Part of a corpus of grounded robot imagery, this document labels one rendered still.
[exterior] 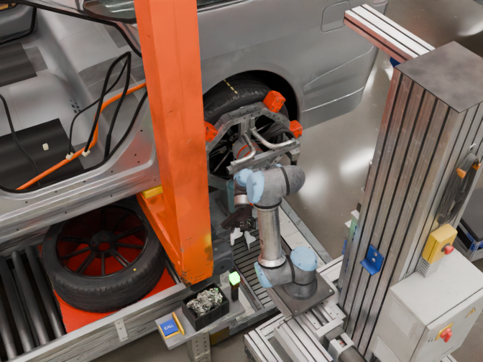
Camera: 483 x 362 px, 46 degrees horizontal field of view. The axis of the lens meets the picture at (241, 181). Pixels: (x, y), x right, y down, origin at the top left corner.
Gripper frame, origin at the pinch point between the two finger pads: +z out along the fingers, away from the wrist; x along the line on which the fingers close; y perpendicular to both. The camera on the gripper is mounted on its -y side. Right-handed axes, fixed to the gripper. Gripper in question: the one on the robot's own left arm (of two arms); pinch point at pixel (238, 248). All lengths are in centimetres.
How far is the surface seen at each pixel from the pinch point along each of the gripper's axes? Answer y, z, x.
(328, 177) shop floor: -11, -78, 152
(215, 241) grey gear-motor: -43, -16, 47
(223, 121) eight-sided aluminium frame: -10, -68, 4
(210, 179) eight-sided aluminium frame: -32, -46, 26
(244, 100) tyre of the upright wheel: -2, -80, 12
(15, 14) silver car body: -170, -182, -6
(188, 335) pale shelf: -38, 36, 14
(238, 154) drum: -14, -57, 25
